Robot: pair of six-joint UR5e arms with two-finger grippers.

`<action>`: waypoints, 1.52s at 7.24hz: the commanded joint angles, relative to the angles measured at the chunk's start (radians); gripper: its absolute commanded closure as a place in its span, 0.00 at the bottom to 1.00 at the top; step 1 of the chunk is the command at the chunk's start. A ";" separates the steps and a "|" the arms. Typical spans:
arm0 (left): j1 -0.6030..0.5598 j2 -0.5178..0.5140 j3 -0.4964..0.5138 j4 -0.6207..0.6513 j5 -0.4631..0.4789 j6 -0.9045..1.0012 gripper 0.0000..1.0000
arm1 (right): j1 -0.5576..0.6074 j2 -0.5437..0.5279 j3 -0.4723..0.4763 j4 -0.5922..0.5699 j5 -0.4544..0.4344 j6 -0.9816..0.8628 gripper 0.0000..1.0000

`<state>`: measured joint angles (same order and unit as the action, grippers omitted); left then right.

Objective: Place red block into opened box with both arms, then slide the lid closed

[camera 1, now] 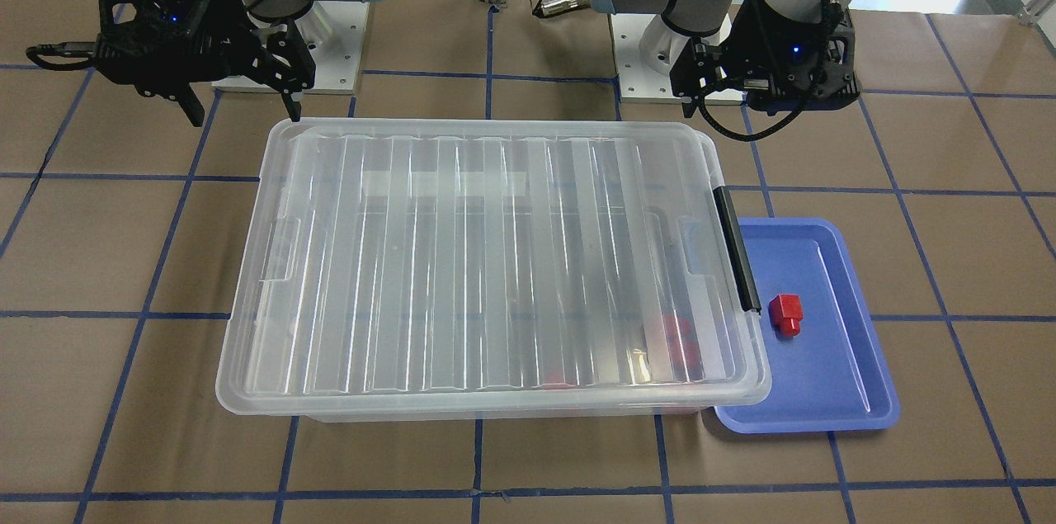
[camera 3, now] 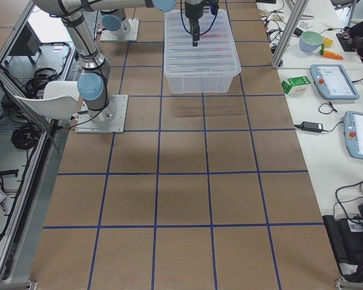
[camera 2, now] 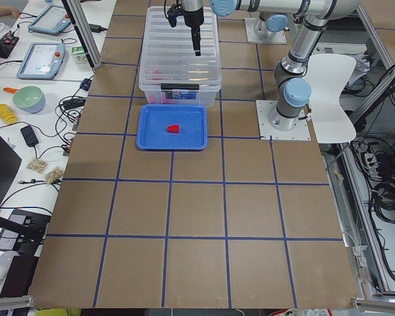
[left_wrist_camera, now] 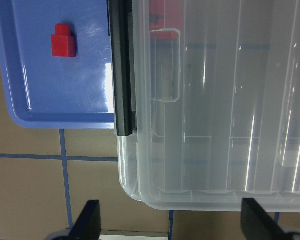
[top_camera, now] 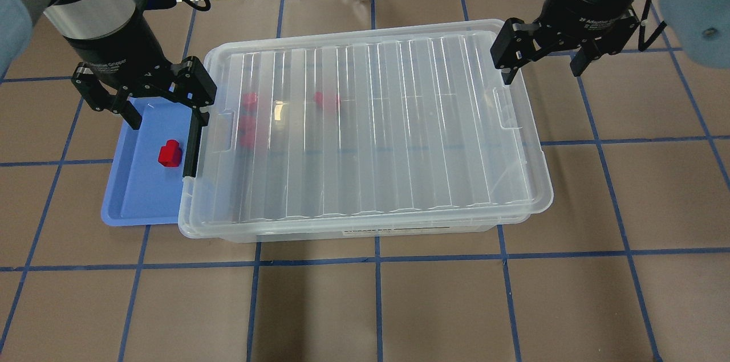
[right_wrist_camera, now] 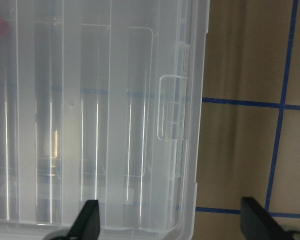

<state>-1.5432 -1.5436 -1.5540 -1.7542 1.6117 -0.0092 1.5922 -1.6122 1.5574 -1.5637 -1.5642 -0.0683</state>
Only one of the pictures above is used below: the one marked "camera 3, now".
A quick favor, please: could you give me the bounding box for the clear plastic box lid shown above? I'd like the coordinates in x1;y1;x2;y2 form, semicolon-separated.
163;8;242;78

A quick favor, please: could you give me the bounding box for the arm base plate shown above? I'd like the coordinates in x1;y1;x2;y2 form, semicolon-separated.
74;95;128;134
100;15;140;42

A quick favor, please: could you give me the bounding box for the clear plastic storage box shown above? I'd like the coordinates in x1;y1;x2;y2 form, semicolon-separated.
163;9;241;94

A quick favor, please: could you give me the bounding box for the teach pendant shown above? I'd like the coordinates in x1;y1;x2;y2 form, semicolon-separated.
343;111;363;160
310;64;360;100

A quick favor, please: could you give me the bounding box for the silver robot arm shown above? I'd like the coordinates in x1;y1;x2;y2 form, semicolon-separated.
33;1;177;123
101;8;131;36

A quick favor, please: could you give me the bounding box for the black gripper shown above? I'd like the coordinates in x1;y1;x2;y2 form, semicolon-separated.
185;0;203;47

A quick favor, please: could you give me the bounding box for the green white carton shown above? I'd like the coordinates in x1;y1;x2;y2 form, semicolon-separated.
281;76;311;95

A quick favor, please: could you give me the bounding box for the yellow toy corn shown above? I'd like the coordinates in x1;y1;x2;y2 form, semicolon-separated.
322;36;333;48

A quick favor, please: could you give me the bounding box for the teach pendant far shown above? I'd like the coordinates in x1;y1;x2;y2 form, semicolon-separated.
310;64;360;100

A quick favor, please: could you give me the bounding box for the toy carrot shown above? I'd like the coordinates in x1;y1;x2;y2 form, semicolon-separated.
319;44;344;60

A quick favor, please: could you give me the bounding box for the black power adapter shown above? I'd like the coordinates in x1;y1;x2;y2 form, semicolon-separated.
299;121;324;133

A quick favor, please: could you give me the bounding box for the teach pendant near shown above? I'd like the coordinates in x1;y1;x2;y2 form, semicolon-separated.
343;111;363;160

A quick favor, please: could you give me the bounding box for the white chair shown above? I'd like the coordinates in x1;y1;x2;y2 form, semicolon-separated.
15;81;79;120

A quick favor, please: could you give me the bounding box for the green blue bowl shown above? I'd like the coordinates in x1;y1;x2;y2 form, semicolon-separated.
299;31;323;52

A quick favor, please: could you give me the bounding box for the aluminium frame post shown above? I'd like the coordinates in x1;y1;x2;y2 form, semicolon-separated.
271;0;308;69

